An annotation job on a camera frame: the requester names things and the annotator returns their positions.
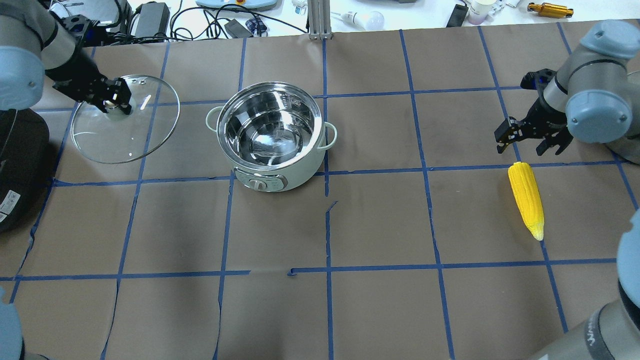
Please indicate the black power adapter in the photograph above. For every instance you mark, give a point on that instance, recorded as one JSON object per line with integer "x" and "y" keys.
{"x": 152, "y": 20}

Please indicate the pale green electric pot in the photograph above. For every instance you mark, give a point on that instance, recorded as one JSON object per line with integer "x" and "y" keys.
{"x": 273, "y": 135}

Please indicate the aluminium profile post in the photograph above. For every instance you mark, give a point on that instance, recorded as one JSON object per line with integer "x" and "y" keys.
{"x": 319, "y": 20}

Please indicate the black small box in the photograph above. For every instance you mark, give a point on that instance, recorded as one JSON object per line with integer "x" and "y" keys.
{"x": 458, "y": 16}

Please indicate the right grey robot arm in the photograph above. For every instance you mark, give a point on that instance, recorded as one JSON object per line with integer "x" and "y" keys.
{"x": 592, "y": 97}

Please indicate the black appliance at left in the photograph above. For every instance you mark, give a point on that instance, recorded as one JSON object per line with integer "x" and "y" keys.
{"x": 24, "y": 139}

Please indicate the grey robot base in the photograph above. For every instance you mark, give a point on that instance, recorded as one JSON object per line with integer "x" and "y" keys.
{"x": 613, "y": 331}
{"x": 12, "y": 342}

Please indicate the glass pot lid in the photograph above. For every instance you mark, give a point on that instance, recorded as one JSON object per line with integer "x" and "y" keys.
{"x": 114, "y": 137}

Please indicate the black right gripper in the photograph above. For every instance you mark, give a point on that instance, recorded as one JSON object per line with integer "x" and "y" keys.
{"x": 543, "y": 113}

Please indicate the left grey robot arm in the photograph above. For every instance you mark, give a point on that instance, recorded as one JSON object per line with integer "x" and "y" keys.
{"x": 399, "y": 89}

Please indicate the yellow toy corn cob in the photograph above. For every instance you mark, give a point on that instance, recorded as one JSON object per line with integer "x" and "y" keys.
{"x": 527, "y": 197}

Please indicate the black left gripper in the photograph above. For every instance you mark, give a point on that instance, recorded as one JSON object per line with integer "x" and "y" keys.
{"x": 76, "y": 73}

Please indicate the white cup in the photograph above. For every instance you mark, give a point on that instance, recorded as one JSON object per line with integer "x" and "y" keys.
{"x": 478, "y": 10}

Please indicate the white light bulb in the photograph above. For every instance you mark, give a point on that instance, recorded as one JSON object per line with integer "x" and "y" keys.
{"x": 368, "y": 21}

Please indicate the gold metal cylinder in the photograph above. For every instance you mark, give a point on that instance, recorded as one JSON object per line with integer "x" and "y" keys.
{"x": 550, "y": 10}

